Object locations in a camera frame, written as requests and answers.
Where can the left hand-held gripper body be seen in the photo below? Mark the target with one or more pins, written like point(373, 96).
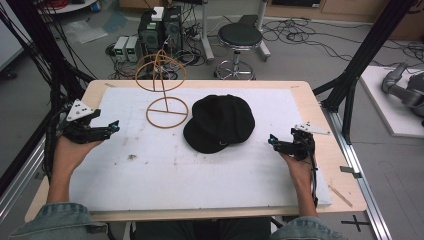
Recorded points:
point(79, 131)

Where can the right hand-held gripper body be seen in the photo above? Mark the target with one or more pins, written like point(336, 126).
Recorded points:
point(301, 145)

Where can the person's right hand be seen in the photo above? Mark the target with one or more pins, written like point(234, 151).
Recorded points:
point(299, 168)

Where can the person's left hand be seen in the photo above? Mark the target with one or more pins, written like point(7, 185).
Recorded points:
point(68, 154)

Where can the wooden table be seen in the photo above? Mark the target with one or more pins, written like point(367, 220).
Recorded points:
point(336, 160)

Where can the black cap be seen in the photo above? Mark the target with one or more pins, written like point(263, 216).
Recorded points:
point(218, 124)

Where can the thin wooden stick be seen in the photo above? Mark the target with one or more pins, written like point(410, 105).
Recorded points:
point(340, 196)

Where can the grey power supply unit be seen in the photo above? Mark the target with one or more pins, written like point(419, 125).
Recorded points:
point(132, 48)
point(120, 48)

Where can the person's denim right sleeve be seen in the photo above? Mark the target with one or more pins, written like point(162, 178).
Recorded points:
point(306, 230)

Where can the person's denim sleeve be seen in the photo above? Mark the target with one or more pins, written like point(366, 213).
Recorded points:
point(56, 221)
point(306, 230)

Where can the white table mat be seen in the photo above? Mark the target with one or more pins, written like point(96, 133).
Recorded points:
point(186, 180)

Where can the white floor board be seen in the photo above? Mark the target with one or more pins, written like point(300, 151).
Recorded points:
point(386, 110)

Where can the person's denim left sleeve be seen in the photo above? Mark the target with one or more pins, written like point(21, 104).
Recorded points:
point(56, 221)

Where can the black computer tower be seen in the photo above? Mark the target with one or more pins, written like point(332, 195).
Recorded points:
point(150, 33)
point(172, 28)

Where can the black round stool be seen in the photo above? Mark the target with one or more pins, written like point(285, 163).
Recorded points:
point(239, 36)

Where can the small metal bracket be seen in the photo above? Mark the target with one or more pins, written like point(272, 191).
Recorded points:
point(350, 171)

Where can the aluminium rail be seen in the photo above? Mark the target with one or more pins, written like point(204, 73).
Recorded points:
point(20, 186)
point(358, 173)

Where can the black metal frame post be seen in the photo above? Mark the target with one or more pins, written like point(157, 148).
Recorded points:
point(46, 46)
point(366, 50)

